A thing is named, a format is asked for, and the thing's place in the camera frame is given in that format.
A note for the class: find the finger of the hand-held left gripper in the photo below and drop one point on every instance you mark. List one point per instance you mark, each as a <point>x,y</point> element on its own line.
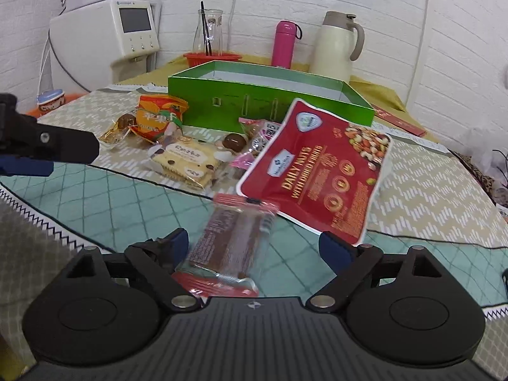
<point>59,145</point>
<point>24,166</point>

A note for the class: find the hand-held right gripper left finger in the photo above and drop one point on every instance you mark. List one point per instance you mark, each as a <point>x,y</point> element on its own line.
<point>181,244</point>

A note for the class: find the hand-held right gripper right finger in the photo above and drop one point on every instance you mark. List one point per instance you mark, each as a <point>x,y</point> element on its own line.
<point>331,250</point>

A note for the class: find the red chocolate wafer packet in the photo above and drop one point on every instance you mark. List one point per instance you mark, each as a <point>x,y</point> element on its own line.
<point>230,238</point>

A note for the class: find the brown pastry yellow packet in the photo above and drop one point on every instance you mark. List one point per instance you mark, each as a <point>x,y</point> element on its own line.
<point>125,122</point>

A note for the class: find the green cardboard box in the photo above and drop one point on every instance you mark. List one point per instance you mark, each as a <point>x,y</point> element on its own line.
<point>198,99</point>

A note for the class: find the small blue-lidded bowl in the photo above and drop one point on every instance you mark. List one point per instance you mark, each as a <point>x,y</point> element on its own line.
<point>50,103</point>

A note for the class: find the teal diamond mat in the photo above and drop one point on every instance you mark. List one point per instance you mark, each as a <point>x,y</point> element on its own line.
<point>119,206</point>

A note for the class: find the red nut pouch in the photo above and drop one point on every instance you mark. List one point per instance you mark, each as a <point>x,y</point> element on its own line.
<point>317,174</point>

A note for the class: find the cookie packet with chips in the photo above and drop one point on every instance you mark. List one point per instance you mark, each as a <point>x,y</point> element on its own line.
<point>186,158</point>

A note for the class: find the grey zigzag-edged cloth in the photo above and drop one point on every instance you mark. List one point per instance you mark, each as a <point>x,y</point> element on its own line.
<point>24,266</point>

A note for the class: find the orange snack packet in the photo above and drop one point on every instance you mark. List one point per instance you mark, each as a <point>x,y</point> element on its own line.
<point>156,117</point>

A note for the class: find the beige chevron tablecloth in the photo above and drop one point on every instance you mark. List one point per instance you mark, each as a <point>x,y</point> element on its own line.
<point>416,190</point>

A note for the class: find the white water dispenser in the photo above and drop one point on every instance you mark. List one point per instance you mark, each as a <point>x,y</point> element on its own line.
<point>91,43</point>

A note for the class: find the brown pastry clear packet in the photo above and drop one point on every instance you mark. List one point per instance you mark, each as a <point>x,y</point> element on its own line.
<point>233,142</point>

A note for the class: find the pink snack packet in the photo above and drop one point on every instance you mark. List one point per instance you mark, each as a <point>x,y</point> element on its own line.
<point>258,139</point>

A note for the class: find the red flat box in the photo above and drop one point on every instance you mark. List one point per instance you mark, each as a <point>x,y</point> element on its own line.
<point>401,122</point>

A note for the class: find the red plastic basket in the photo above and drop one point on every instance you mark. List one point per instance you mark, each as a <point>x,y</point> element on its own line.
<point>198,60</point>

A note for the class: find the leopard print cloth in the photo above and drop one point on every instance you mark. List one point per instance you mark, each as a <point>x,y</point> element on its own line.
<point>482,178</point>

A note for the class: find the black straw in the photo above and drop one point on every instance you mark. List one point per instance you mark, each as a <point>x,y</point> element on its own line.
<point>205,27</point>

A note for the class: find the glass carafe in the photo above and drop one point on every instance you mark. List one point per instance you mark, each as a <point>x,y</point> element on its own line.
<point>214,33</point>

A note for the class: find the cream thermos jug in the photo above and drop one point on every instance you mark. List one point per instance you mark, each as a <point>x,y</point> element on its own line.
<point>331,51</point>

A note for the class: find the pink bottle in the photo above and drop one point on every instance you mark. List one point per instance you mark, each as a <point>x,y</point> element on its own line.
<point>283,45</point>

